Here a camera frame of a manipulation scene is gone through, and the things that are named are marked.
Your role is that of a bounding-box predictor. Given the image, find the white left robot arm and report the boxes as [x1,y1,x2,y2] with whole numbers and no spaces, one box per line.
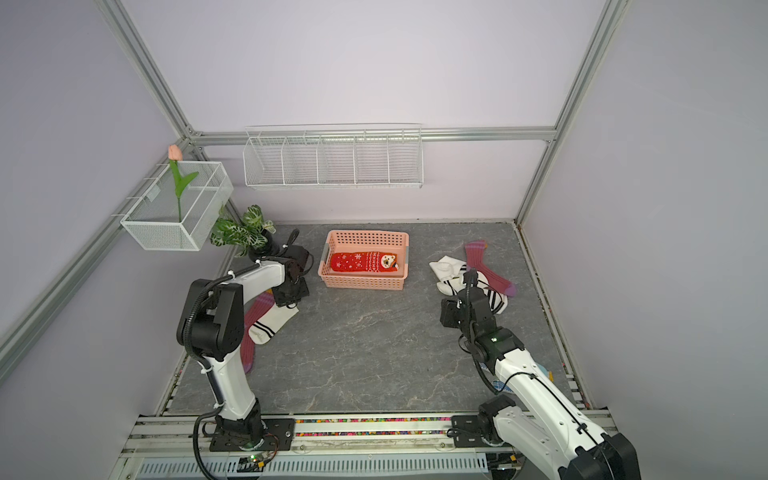
[176,244,313,449]

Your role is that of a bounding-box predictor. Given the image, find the purple striped sock right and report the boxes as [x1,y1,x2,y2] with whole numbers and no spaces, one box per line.
[464,240,517,297]

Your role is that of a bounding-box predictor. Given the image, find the purple striped sock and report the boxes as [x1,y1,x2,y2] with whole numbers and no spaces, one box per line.
[464,240,517,297]
[240,290,276,373]

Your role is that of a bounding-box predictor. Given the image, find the pink artificial tulip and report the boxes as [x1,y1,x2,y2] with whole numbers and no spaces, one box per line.
[167,145,199,222]

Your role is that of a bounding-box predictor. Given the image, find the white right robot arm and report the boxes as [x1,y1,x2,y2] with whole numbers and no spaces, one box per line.
[440,269,641,479]

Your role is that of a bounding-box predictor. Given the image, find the red christmas sock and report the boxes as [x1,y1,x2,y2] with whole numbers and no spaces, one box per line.
[330,251,399,273]

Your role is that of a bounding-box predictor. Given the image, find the potted green plant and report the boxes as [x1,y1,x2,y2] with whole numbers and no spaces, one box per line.
[209,204,280,259]

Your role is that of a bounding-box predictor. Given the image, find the white mesh wall box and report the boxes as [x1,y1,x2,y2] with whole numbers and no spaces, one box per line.
[121,161,233,252]

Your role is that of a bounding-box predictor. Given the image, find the purple striped sock left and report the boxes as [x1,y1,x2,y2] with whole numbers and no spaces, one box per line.
[240,290,276,373]

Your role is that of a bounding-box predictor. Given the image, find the plain white sock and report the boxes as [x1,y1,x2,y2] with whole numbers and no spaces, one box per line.
[429,256,467,282]

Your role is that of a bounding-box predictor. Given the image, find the white wire wall shelf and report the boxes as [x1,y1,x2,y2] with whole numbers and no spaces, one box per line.
[243,123,424,189]

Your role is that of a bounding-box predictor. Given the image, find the white sock black stripes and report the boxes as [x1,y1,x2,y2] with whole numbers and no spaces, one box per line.
[436,273,509,314]

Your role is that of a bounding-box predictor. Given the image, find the pink plastic basket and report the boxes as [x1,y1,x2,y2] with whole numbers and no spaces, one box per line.
[318,230,410,291]

